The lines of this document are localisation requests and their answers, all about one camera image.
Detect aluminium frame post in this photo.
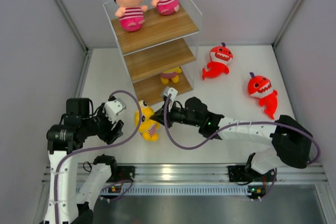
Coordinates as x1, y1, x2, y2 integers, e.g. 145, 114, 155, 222
53, 0, 89, 53
272, 0, 305, 49

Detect aluminium frame post left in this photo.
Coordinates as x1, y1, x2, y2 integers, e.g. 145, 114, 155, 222
53, 0, 89, 53

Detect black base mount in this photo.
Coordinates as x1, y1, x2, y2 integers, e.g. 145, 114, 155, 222
228, 165, 262, 186
107, 165, 135, 183

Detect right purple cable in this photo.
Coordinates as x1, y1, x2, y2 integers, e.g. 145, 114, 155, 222
163, 93, 321, 201

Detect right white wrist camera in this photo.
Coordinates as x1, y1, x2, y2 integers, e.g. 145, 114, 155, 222
161, 87, 178, 110

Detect aluminium frame post right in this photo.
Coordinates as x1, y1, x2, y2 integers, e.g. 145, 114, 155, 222
272, 0, 305, 49

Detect yellow plush toy striped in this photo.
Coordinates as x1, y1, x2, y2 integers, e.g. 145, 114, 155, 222
160, 67, 182, 84

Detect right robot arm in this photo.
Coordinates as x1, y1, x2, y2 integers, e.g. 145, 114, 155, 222
150, 97, 312, 180

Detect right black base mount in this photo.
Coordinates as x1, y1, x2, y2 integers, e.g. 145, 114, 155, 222
228, 165, 262, 186

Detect purple cable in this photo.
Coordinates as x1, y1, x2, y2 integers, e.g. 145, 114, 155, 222
163, 93, 321, 201
54, 90, 144, 224

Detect red shark plush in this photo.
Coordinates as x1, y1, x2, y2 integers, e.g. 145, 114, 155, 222
202, 42, 234, 80
247, 72, 278, 120

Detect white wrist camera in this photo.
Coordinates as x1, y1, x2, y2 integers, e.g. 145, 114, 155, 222
161, 87, 178, 110
103, 98, 127, 124

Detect aluminium mounting rail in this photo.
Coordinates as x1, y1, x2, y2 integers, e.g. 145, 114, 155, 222
41, 163, 329, 196

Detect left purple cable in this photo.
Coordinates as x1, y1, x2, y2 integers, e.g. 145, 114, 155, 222
54, 90, 144, 224

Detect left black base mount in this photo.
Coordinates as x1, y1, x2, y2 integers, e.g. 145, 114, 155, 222
107, 165, 135, 183

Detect white wire wooden shelf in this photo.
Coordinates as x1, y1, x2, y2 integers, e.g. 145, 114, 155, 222
103, 0, 202, 105

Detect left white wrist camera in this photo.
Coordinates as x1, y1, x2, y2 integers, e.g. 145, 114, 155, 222
103, 98, 127, 124

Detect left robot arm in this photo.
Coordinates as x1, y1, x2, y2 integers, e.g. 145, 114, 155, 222
43, 98, 126, 223

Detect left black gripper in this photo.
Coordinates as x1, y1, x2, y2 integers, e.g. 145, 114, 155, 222
82, 103, 123, 145

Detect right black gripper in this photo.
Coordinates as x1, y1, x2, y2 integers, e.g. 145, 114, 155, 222
151, 101, 202, 129

